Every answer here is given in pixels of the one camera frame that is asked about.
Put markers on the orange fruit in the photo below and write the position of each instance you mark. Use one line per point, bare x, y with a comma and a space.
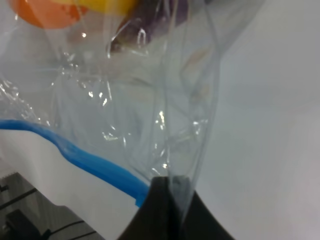
47, 14

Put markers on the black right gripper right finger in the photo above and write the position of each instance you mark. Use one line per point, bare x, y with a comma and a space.
194, 220

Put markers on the dark purple eggplant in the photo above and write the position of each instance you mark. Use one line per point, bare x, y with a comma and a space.
147, 20

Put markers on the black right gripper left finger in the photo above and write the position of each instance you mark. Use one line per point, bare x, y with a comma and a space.
158, 217

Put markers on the clear zip bag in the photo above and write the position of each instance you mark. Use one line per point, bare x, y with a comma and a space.
125, 117

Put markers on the yellow pear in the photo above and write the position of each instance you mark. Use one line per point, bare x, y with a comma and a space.
116, 7

